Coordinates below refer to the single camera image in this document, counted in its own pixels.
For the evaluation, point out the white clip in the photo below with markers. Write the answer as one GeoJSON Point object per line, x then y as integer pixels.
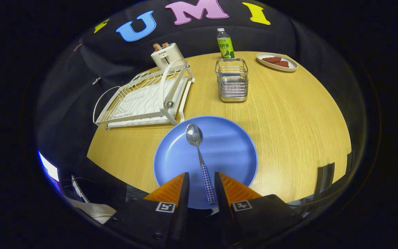
{"type": "Point", "coordinates": [96, 80]}

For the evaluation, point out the blue plate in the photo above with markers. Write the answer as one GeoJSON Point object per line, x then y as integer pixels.
{"type": "Point", "coordinates": [226, 148]}

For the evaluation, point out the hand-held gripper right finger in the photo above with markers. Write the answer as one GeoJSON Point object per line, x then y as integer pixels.
{"type": "Point", "coordinates": [223, 207]}

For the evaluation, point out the grey chair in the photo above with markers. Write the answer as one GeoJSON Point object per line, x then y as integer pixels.
{"type": "Point", "coordinates": [325, 176]}

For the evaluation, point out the pink clip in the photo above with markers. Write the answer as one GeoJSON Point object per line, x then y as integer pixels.
{"type": "Point", "coordinates": [77, 47]}

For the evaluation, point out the white oval plate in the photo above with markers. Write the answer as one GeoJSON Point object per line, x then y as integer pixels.
{"type": "Point", "coordinates": [263, 64]}

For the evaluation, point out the white toaster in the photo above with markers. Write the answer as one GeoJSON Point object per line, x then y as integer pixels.
{"type": "Point", "coordinates": [166, 57]}

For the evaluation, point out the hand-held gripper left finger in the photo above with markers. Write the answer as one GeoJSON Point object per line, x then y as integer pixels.
{"type": "Point", "coordinates": [181, 207]}

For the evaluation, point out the green label drink bottle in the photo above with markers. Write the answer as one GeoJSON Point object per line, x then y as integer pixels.
{"type": "Point", "coordinates": [225, 46]}

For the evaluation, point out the bright white panel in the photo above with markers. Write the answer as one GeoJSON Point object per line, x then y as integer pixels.
{"type": "Point", "coordinates": [48, 167]}

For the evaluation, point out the black backdrop cloth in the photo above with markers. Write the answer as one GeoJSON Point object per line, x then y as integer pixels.
{"type": "Point", "coordinates": [116, 55]}

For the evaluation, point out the red meat piece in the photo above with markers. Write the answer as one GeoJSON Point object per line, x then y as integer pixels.
{"type": "Point", "coordinates": [271, 59]}
{"type": "Point", "coordinates": [282, 64]}

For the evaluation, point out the white cloth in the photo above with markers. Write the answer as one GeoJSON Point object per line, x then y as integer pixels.
{"type": "Point", "coordinates": [95, 211]}

